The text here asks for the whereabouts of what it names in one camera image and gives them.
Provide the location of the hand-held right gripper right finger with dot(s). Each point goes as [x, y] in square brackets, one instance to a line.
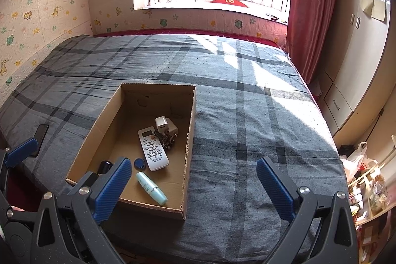
[275, 189]

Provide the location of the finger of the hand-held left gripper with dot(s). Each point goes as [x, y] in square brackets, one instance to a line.
[21, 149]

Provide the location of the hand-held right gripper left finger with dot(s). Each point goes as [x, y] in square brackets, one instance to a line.
[111, 186]

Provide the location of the small blue round cap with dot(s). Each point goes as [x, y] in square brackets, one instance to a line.
[138, 162]

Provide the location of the pale green tube bottle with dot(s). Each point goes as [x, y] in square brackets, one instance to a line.
[151, 188]

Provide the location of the brown cardboard box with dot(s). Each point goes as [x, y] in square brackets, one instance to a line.
[120, 140]

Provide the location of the white remote control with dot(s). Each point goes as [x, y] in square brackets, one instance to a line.
[153, 149]

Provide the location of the dark key bunch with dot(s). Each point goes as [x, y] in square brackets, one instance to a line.
[169, 140]

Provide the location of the white charger plug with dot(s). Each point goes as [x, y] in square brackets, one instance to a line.
[162, 123]

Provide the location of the small black glossy object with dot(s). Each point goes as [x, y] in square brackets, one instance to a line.
[105, 167]

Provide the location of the black smartphone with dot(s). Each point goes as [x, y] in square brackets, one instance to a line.
[41, 134]

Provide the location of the grey plaid bedsheet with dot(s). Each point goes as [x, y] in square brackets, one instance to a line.
[247, 128]

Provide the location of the white plastic bag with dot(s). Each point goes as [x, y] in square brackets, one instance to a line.
[355, 163]

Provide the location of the wooden shelf rack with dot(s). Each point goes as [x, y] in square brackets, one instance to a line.
[368, 220]

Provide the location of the clear plastic bag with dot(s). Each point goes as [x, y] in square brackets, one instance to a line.
[378, 193]

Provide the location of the beige wardrobe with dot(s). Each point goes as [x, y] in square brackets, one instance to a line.
[355, 66]

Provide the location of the red curtain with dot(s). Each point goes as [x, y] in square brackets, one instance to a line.
[312, 4]

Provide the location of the red window decoration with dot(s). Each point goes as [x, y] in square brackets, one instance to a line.
[229, 1]

